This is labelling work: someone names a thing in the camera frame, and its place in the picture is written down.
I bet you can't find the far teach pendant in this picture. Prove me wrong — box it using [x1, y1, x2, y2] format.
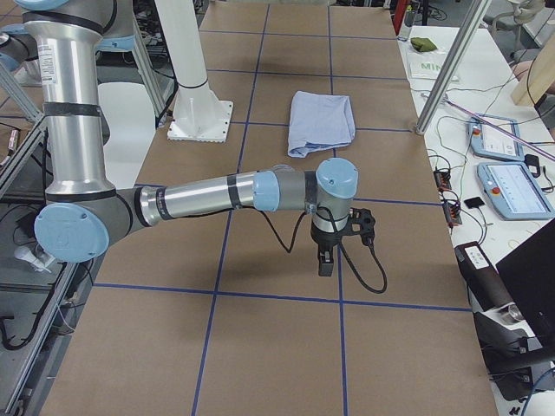
[467, 114, 525, 162]

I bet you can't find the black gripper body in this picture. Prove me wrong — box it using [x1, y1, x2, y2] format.
[310, 216, 350, 251]

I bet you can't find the near teach pendant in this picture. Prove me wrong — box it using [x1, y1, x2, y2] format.
[476, 162, 554, 220]

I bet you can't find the green cloth bundle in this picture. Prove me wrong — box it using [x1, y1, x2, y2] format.
[410, 37, 438, 53]

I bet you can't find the right black braided cable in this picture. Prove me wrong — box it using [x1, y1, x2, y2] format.
[262, 207, 388, 294]

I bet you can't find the teach pendant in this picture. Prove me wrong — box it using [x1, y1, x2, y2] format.
[476, 162, 554, 220]
[467, 114, 525, 162]

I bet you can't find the blue striped button shirt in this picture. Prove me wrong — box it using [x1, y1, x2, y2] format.
[288, 91, 356, 158]

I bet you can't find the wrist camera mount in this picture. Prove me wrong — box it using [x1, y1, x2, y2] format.
[345, 208, 375, 247]

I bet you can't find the aluminium frame post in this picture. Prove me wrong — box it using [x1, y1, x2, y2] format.
[415, 0, 491, 135]

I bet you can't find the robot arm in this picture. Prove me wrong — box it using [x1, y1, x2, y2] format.
[20, 1, 358, 276]

